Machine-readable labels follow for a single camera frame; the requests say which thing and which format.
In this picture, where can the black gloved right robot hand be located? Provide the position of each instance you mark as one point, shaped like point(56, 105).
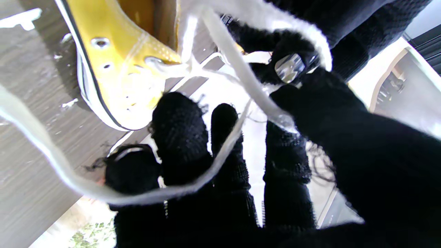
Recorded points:
point(379, 179)

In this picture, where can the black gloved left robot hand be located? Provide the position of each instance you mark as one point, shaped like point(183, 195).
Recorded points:
point(361, 24)

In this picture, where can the yellow canvas sneaker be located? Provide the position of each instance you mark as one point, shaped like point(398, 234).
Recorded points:
point(103, 24)

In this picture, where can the printed kitchen backdrop cloth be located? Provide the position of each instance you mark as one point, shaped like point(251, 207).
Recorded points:
point(406, 96)

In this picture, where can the small white scrap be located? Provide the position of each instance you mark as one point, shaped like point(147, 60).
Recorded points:
point(20, 19)

